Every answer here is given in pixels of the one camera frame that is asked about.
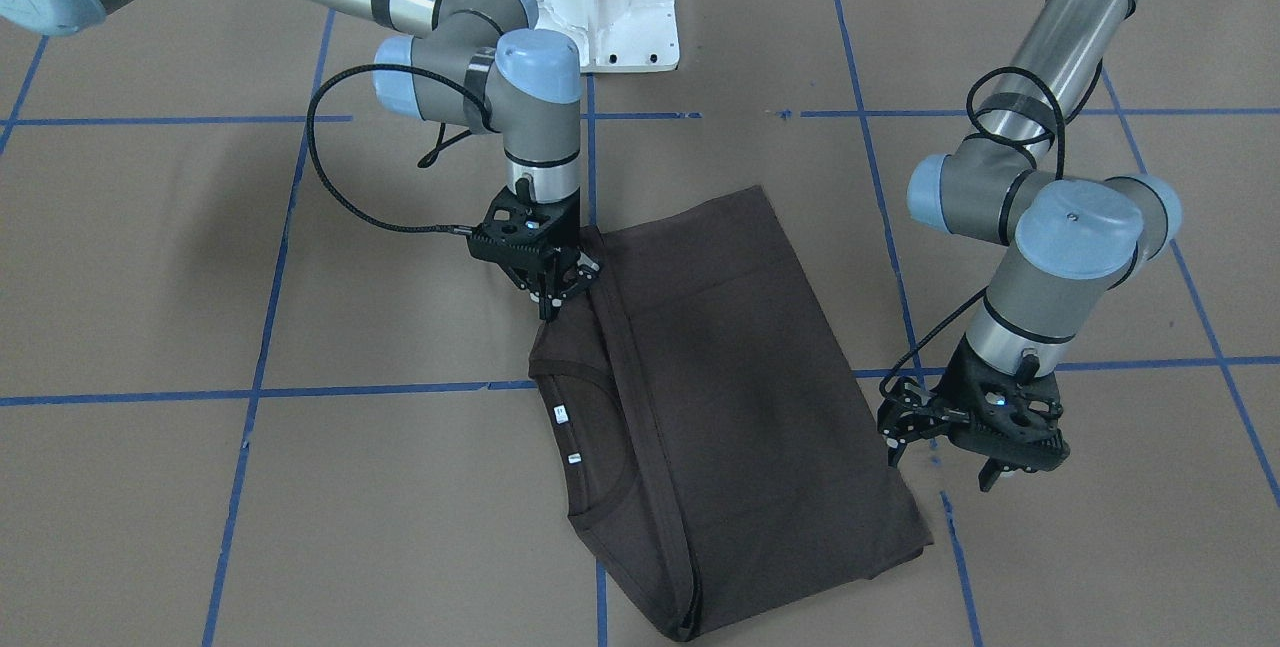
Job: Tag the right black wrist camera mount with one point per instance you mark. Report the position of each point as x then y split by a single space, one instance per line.
511 217

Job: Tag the dark brown t-shirt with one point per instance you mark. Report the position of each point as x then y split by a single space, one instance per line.
719 457

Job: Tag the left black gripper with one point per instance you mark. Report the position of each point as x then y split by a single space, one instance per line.
966 373

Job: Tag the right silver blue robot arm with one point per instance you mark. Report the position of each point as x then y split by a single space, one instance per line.
484 66

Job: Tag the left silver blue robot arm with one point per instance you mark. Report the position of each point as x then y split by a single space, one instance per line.
1067 241

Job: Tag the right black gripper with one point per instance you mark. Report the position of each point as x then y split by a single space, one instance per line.
566 279

